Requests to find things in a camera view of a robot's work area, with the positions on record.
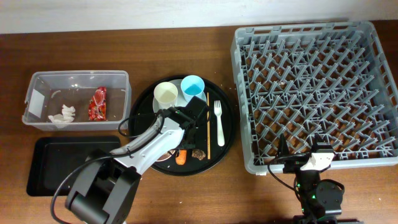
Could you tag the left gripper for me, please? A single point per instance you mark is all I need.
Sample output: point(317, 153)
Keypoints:
point(192, 145)

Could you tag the round black serving tray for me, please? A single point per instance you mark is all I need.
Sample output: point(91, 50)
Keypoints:
point(145, 105)

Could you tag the wooden chopstick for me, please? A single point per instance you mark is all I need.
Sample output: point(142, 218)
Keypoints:
point(208, 127)

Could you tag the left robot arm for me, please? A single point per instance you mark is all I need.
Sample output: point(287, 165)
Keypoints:
point(106, 183)

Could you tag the grey dishwasher rack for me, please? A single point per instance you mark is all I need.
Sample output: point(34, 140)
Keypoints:
point(326, 79)

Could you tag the black rectangular tray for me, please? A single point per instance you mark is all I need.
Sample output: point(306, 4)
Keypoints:
point(55, 157)

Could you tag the cream plastic cup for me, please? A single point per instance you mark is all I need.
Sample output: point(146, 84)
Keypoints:
point(166, 94)

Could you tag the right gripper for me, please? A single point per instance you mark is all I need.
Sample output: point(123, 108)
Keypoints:
point(294, 163)

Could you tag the clear plastic waste bin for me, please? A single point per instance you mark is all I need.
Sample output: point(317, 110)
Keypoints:
point(49, 91)

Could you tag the light blue plastic cup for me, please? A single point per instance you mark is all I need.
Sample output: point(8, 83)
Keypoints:
point(191, 86)

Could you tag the white plastic fork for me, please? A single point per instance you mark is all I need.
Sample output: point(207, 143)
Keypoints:
point(218, 113)

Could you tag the brown food scrap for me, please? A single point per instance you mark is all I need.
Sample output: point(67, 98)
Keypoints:
point(198, 154)

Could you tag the orange carrot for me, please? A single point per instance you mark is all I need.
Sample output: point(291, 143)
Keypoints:
point(181, 157)

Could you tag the white napkin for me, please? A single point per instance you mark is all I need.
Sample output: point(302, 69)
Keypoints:
point(63, 119)

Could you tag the red strawberry snack wrapper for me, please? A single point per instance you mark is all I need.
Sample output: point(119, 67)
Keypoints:
point(97, 106)

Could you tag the pink bowl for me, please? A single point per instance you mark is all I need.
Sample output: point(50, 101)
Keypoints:
point(166, 156)

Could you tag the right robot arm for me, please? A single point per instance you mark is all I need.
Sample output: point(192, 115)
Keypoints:
point(320, 199)

